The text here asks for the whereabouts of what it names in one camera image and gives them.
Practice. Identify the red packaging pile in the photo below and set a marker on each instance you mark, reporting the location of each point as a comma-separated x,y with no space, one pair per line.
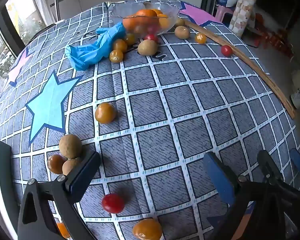
275,38

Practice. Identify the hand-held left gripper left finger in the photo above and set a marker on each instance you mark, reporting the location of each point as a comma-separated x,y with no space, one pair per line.
83,177

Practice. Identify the white foam tray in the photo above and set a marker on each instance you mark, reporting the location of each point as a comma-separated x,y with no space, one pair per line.
3,205

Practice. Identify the clear glass bowl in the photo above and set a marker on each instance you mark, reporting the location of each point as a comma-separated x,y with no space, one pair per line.
120,11

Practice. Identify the small brown kiwi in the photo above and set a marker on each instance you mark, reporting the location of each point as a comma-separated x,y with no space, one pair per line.
70,166

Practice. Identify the dark orange cherry tomato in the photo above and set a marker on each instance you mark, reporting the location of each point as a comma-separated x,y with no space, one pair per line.
56,163

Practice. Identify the pink plastic stool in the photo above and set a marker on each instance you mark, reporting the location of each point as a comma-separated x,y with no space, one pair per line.
223,12

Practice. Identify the window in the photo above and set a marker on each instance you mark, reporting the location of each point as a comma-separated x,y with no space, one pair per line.
17,20

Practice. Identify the patterned paper roll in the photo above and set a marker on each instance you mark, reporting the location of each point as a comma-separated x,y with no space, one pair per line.
242,12

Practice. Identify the blue checked star blanket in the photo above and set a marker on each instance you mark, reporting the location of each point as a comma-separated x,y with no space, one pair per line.
180,105

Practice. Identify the red cherry tomato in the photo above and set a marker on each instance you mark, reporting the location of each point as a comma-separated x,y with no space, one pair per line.
151,38
113,203
226,50

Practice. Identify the long wooden stick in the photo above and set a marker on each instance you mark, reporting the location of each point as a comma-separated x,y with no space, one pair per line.
252,67

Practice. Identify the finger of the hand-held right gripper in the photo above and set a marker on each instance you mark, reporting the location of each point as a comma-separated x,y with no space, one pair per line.
298,161
265,161

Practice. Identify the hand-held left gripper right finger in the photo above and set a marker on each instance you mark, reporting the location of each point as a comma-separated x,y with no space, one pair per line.
218,180

